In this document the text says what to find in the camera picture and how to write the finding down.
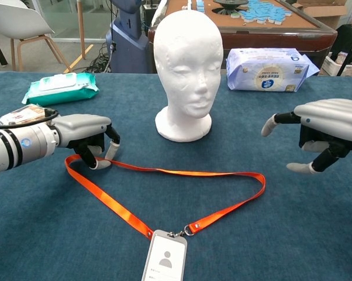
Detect black round wheel part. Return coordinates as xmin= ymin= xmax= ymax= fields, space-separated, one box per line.
xmin=212 ymin=0 xmax=249 ymax=15

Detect white chair wooden legs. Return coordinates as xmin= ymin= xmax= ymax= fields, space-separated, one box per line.
xmin=0 ymin=0 xmax=73 ymax=73

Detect brown mahjong table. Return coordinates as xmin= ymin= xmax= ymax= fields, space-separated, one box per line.
xmin=148 ymin=0 xmax=338 ymax=74

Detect white foam mannequin head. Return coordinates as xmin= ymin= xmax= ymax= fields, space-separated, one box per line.
xmin=153 ymin=9 xmax=225 ymax=143

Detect brown cardboard box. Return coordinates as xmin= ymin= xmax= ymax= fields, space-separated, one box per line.
xmin=291 ymin=0 xmax=348 ymax=30

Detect light wooden pole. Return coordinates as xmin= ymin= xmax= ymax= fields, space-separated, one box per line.
xmin=76 ymin=0 xmax=87 ymax=60

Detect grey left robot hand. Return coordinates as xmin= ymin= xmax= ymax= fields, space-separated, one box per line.
xmin=49 ymin=114 xmax=121 ymax=170

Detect blue mobile robot base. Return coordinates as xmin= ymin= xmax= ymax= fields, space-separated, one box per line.
xmin=105 ymin=0 xmax=153 ymax=74

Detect green wet wipes pack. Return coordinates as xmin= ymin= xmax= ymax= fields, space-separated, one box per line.
xmin=21 ymin=72 xmax=100 ymax=108

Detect blue felt table cover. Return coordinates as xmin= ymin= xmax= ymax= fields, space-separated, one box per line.
xmin=0 ymin=71 xmax=352 ymax=281

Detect white ID badge holder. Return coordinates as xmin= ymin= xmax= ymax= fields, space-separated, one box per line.
xmin=140 ymin=229 xmax=188 ymax=281

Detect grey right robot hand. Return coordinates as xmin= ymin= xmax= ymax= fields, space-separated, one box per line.
xmin=261 ymin=98 xmax=352 ymax=175

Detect orange lanyard strap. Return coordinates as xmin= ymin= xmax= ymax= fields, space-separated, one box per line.
xmin=64 ymin=154 xmax=266 ymax=241

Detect white blue tissue pack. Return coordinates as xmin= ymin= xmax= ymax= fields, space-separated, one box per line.
xmin=225 ymin=47 xmax=321 ymax=93

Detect white storage box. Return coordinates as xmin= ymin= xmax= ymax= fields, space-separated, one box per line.
xmin=322 ymin=52 xmax=352 ymax=77

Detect blue mahjong tiles pile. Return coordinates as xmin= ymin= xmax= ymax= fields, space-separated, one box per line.
xmin=240 ymin=0 xmax=292 ymax=26

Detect biscuits in clear bag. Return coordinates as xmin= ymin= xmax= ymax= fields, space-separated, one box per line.
xmin=0 ymin=104 xmax=53 ymax=126

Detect tangled floor cable bundle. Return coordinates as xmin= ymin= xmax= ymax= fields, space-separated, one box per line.
xmin=85 ymin=40 xmax=118 ymax=74

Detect black bag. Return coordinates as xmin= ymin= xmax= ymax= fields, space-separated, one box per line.
xmin=334 ymin=23 xmax=352 ymax=59

